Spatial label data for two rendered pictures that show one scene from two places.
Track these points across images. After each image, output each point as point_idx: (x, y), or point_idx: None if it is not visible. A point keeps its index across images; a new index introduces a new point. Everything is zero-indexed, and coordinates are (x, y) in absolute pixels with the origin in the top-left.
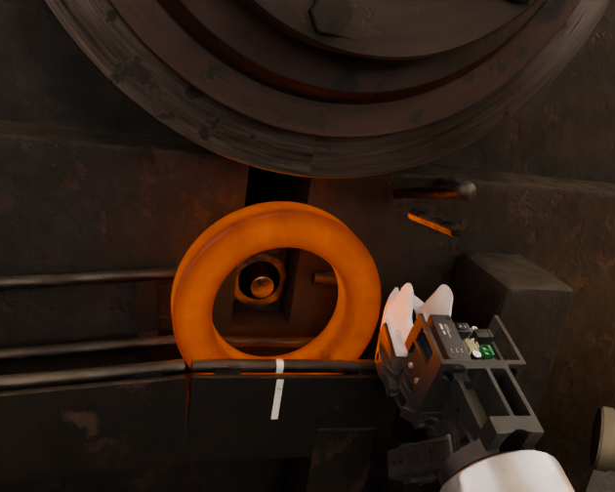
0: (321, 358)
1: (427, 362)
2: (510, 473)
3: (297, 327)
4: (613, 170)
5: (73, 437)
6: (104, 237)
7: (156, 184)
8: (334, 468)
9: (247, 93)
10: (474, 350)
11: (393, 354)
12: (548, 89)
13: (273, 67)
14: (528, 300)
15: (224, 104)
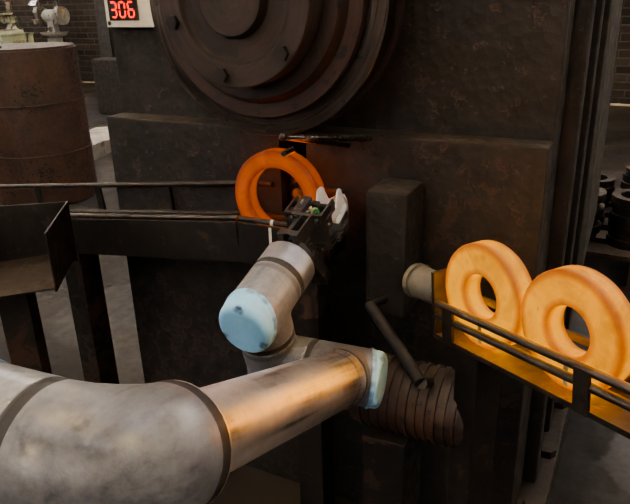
0: None
1: (291, 214)
2: (272, 246)
3: None
4: (513, 129)
5: (201, 242)
6: (229, 166)
7: (244, 142)
8: None
9: (231, 102)
10: (308, 210)
11: None
12: (450, 80)
13: (230, 92)
14: (377, 198)
15: (225, 107)
